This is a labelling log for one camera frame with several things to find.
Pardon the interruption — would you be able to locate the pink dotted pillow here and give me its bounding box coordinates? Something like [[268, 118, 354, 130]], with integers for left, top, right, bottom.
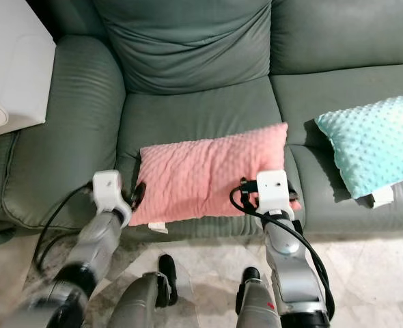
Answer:
[[132, 122, 303, 234]]

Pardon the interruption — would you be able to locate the green leather sofa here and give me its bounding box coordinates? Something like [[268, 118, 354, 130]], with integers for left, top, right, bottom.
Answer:
[[0, 0, 403, 248]]

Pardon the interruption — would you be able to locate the teal dotted pillow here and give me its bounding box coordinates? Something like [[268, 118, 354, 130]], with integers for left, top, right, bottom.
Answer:
[[315, 92, 403, 208]]

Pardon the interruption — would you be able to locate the silver left robot leg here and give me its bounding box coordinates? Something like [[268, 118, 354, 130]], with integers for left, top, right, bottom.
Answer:
[[106, 254, 179, 328]]

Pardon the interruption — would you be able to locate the silver robot leg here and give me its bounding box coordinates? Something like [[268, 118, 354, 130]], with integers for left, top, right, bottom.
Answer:
[[106, 254, 179, 328], [236, 266, 283, 328]]

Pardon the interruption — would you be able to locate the silver right robot leg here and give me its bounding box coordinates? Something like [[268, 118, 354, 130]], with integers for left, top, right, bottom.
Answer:
[[236, 266, 283, 328]]

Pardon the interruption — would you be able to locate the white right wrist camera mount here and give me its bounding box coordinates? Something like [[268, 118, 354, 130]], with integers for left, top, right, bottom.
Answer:
[[256, 169, 292, 217]]

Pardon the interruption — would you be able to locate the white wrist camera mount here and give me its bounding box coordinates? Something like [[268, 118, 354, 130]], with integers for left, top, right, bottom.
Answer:
[[92, 169, 135, 228], [256, 169, 292, 217]]

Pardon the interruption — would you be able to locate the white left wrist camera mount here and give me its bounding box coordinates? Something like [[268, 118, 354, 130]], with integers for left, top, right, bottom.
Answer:
[[92, 169, 135, 228]]

